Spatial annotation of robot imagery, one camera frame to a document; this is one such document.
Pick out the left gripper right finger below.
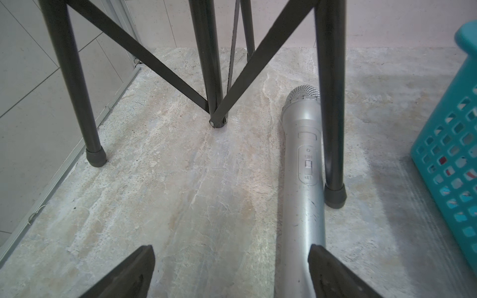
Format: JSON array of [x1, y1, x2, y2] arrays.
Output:
[[308, 244, 381, 298]]

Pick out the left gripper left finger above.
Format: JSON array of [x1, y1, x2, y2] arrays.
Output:
[[81, 245, 155, 298]]

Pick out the teal plastic basket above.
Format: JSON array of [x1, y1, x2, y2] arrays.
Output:
[[411, 21, 477, 271]]

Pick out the silver microphone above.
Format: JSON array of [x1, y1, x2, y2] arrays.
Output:
[[278, 85, 325, 298]]

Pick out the black perforated music stand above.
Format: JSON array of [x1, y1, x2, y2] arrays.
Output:
[[40, 1, 347, 209]]

